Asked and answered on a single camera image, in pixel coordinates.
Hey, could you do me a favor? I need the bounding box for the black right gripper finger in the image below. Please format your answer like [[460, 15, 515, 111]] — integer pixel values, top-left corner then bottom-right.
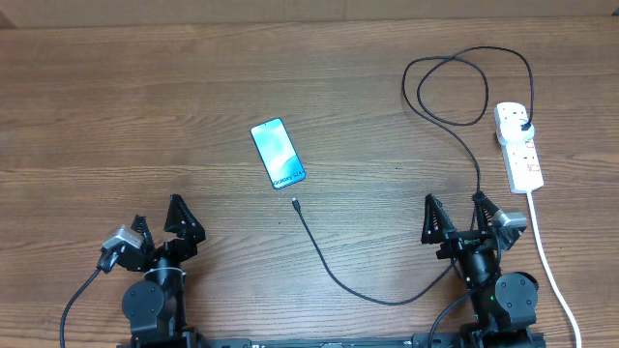
[[421, 193, 457, 244], [472, 190, 499, 232]]

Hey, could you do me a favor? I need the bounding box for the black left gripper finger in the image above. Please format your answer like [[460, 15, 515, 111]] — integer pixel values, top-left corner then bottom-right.
[[163, 194, 205, 241], [131, 215, 155, 251]]

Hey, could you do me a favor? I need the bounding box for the Samsung Galaxy smartphone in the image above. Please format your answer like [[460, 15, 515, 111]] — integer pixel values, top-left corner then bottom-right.
[[251, 118, 307, 189]]

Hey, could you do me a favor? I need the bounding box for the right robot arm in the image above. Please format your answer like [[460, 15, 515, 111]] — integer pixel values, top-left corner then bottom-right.
[[413, 191, 545, 347]]

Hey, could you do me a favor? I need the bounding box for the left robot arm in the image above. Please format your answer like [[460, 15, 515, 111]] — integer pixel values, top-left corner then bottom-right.
[[117, 194, 206, 347]]

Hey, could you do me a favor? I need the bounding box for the white charger plug adapter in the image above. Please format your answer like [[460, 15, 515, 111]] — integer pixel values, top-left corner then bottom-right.
[[496, 120, 535, 146]]

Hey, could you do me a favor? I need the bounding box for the white power strip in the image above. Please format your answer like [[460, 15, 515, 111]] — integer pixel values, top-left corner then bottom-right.
[[493, 101, 544, 193]]

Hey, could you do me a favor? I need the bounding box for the white power strip cord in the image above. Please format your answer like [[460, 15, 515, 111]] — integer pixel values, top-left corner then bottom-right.
[[525, 190, 583, 348]]

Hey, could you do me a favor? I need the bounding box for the black right camera cable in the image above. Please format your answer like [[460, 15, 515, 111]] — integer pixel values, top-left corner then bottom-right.
[[427, 231, 504, 348]]

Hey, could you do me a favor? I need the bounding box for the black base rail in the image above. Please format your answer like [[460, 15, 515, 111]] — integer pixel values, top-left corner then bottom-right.
[[115, 331, 547, 348]]

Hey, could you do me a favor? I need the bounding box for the cardboard wall panel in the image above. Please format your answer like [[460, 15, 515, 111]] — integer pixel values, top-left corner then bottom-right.
[[1, 0, 618, 29]]

